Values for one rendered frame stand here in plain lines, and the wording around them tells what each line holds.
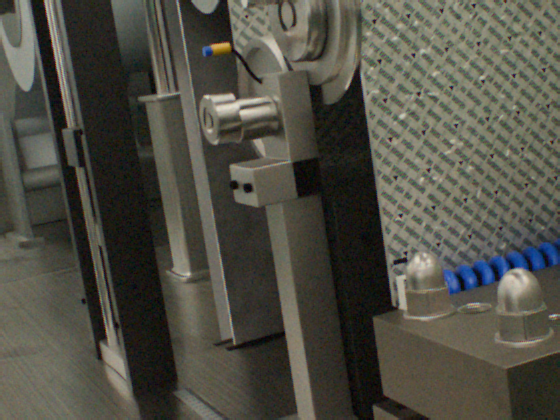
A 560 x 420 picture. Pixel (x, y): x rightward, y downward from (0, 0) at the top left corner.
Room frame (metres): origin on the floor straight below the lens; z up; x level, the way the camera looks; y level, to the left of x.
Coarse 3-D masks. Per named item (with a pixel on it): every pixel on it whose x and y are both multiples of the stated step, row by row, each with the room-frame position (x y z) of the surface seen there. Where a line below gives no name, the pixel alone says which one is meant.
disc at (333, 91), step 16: (352, 0) 0.77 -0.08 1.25; (352, 16) 0.78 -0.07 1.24; (352, 32) 0.78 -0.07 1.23; (352, 48) 0.78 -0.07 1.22; (288, 64) 0.89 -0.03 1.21; (352, 64) 0.79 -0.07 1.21; (336, 80) 0.81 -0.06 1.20; (352, 80) 0.80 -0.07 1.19; (320, 96) 0.84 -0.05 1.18; (336, 96) 0.82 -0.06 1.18
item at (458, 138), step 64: (384, 64) 0.79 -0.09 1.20; (448, 64) 0.81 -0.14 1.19; (512, 64) 0.83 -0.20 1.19; (384, 128) 0.79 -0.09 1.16; (448, 128) 0.81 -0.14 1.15; (512, 128) 0.83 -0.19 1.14; (384, 192) 0.78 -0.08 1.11; (448, 192) 0.81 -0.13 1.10; (512, 192) 0.83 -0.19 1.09; (448, 256) 0.80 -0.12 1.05
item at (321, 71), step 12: (336, 0) 0.79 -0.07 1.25; (336, 12) 0.79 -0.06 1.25; (336, 24) 0.79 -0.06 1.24; (336, 36) 0.79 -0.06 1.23; (336, 48) 0.80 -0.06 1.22; (312, 60) 0.84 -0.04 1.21; (324, 60) 0.82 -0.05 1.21; (336, 60) 0.80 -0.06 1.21; (312, 72) 0.84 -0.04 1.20; (324, 72) 0.82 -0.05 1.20; (336, 72) 0.81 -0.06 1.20; (360, 72) 0.83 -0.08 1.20; (312, 84) 0.84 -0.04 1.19
